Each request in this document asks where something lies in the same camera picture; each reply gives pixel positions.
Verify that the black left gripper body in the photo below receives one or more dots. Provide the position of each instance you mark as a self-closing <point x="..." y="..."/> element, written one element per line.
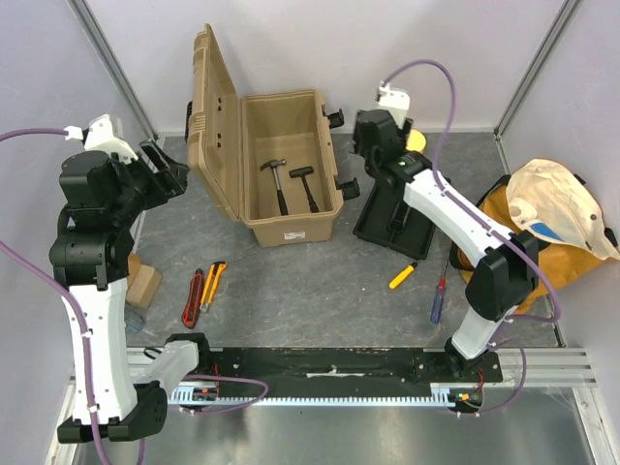
<point x="142" y="183"/>

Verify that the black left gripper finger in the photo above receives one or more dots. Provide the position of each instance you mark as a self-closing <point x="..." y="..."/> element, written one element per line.
<point x="157" y="156"/>
<point x="169" y="179"/>

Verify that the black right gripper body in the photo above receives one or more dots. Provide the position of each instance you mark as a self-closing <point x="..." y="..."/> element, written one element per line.
<point x="370" y="158"/>

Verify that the black rubber mallet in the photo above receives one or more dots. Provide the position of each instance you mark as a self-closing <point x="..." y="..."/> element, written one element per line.
<point x="302" y="173"/>

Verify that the black tool tray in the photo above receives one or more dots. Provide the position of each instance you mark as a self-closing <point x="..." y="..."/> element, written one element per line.
<point x="386" y="220"/>

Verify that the tan plastic tool box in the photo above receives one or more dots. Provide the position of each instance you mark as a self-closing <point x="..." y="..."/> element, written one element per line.
<point x="264" y="160"/>

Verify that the yellow black utility knife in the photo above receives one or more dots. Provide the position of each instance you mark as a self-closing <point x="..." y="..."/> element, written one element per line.
<point x="211" y="284"/>

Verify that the small steel claw hammer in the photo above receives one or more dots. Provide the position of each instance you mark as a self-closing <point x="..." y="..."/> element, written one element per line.
<point x="273" y="165"/>

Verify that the yellow handle screwdriver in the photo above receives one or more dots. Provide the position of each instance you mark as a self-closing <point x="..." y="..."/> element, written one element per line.
<point x="402" y="276"/>

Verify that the blue red handle screwdriver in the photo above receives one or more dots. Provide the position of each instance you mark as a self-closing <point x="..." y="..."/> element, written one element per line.
<point x="439" y="296"/>

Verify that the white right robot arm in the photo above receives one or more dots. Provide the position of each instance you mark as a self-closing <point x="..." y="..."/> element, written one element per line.
<point x="503" y="261"/>

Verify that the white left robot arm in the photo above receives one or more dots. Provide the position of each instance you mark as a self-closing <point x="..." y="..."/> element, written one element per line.
<point x="105" y="193"/>

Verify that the brown cardboard box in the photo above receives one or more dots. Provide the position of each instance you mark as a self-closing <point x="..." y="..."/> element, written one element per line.
<point x="143" y="282"/>

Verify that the red black utility knife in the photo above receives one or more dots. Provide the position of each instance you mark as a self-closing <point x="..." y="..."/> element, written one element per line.
<point x="191" y="311"/>

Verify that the silver drink can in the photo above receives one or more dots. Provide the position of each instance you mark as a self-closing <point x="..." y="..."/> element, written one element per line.
<point x="134" y="322"/>

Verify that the orange cloth bag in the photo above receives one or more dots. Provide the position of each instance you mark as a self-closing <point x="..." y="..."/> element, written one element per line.
<point x="562" y="264"/>

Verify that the right aluminium corner profile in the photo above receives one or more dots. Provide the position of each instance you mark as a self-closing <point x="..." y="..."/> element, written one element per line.
<point x="551" y="39"/>

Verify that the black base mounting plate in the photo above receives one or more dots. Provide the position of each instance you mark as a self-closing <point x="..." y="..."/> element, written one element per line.
<point x="347" y="371"/>

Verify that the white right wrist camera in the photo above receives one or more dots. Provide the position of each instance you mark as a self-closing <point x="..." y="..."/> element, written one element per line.
<point x="395" y="101"/>

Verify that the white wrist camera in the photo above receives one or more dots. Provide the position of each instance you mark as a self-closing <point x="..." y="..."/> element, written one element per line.
<point x="395" y="101"/>
<point x="104" y="134"/>

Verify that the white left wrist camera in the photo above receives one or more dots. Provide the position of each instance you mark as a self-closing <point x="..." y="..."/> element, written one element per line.
<point x="104" y="134"/>

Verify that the aluminium corner frame profile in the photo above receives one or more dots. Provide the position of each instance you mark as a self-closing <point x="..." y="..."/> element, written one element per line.
<point x="99" y="41"/>

